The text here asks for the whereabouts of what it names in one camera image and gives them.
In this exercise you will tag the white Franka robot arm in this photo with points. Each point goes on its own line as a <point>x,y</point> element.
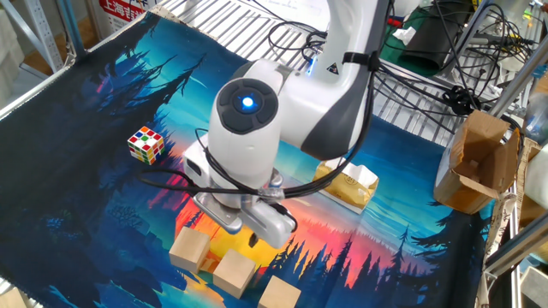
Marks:
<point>240,145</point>

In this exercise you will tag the white perforated rack post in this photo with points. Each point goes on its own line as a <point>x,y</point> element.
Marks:
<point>42,30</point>

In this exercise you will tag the crumpled white tissue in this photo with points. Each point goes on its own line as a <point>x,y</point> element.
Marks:
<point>404,35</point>

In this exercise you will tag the open cardboard box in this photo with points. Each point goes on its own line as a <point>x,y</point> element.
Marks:
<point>475,145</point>

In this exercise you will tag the red sign with white characters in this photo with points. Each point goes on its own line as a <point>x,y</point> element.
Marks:
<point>120,8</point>

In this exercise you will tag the aluminium frame post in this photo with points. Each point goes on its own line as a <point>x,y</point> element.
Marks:
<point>516,83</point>
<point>475,25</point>

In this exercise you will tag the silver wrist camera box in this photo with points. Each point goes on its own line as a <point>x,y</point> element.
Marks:
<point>218,214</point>

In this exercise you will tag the white plastic container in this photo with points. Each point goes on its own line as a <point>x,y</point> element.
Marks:
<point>539,179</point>

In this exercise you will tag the red pen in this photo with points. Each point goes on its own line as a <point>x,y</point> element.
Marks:
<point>394,21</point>

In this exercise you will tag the aluminium frame bar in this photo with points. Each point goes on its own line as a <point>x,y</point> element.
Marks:
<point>518,248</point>

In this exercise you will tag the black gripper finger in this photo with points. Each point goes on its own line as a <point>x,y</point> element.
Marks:
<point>253,241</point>

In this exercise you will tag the colourful Rubik's cube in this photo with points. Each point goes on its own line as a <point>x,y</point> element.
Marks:
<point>146,145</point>

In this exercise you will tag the blue metal post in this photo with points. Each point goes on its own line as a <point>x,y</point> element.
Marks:
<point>70,25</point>

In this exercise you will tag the gold tissue pack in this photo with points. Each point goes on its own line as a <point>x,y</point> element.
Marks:
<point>351,190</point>

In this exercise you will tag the black fabric bag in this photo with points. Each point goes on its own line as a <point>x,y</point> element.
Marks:
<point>428,47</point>

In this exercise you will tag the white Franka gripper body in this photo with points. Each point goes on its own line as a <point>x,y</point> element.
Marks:
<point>274,226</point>

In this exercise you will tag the sunset forest printed cloth mat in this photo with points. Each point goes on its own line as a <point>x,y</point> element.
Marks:
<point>64,171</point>

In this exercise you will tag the green mat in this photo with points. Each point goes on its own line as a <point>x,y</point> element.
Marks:
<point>389,51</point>

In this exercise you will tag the light wooden cube block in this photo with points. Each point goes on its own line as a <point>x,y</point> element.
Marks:
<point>189,250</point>
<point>279,294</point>
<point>234,273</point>

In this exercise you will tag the clear plastic bottle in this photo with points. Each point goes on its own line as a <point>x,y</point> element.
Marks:
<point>537,120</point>

